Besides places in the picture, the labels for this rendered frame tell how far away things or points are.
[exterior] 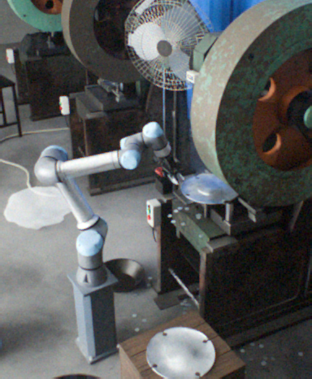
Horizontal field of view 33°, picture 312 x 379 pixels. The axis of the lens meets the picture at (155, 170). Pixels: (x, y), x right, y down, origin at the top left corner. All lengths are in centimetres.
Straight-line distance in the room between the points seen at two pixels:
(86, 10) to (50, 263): 161
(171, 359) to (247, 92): 115
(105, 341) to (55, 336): 33
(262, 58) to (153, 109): 225
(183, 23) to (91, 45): 72
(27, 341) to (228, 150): 160
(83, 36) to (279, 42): 183
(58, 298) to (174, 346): 102
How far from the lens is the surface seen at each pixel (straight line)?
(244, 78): 186
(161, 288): 311
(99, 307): 260
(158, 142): 227
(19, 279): 337
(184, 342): 238
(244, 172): 202
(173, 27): 308
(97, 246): 242
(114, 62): 359
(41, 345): 294
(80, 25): 347
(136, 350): 236
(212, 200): 250
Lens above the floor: 207
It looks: 28 degrees down
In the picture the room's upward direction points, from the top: 1 degrees counter-clockwise
